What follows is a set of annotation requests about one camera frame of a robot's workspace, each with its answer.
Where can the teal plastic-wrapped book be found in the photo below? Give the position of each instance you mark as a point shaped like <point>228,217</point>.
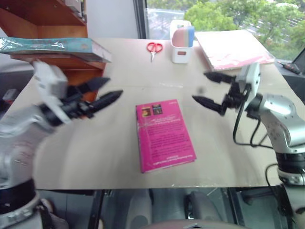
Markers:
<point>54,47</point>

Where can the dark window frame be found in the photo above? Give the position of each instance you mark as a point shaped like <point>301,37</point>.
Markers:
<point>141,19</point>

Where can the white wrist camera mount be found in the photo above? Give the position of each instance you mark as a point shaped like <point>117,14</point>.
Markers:
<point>250,76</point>
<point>51,81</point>

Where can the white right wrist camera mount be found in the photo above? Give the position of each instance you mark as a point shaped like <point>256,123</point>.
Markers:
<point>250,76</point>

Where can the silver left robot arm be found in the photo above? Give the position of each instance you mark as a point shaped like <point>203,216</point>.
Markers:
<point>16,143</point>

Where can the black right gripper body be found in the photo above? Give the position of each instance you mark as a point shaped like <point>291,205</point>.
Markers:
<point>234,95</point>

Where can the wooden bookshelf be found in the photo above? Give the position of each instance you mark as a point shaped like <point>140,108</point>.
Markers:
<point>52,21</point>

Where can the pink folder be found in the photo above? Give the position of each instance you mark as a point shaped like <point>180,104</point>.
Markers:
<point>231,48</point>

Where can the black device with red button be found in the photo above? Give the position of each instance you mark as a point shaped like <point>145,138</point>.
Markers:
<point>289,66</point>

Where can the pastel striped notepad block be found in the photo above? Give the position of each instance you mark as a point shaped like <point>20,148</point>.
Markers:
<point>184,37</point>

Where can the white plastic desk organizer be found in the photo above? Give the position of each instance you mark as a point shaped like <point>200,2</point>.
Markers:
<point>181,53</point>

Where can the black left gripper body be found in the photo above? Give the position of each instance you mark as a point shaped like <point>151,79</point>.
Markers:
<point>76,108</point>

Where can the magenta paperback book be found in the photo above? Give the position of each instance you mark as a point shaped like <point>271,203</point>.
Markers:
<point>164,133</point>

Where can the beige cardboard table cover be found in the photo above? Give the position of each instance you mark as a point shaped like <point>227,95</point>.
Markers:
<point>152,95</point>

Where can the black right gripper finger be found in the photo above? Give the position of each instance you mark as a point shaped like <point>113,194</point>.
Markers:
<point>218,77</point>
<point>209,103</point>

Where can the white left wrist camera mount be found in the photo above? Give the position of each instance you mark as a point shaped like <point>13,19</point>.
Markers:
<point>51,81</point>

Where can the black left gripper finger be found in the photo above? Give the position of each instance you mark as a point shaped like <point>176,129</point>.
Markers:
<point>108,97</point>
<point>96,83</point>

